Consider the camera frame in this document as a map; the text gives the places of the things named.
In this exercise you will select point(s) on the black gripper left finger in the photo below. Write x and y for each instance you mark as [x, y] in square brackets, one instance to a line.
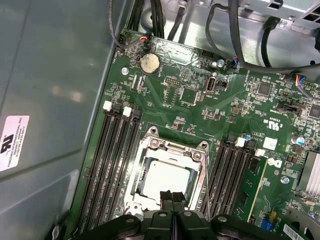
[160, 227]

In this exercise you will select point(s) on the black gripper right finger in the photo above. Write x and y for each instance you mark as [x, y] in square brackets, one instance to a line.
[190, 227]

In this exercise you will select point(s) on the metal locking lever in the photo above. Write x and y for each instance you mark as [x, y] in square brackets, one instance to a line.
[207, 185]

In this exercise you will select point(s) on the silver CPU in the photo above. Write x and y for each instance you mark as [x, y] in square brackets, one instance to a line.
[170, 175]

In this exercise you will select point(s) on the RAM slot black clips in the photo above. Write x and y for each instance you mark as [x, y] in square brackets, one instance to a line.
[126, 162]
[107, 162]
[219, 180]
[237, 180]

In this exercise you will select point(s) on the CPU socket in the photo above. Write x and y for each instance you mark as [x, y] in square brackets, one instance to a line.
[153, 130]

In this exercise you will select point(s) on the green RAM stick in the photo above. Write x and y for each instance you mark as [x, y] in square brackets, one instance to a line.
[251, 187]

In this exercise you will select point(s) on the green motherboard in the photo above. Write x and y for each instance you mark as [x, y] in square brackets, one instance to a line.
[225, 105]

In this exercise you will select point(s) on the silver chipset heatsink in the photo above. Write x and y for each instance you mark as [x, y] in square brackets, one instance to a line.
[310, 172]

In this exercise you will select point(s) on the round coin battery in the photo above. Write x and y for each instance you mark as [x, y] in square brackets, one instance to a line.
[150, 63]

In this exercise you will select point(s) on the black PC case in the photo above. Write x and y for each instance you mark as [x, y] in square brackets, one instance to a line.
[50, 62]

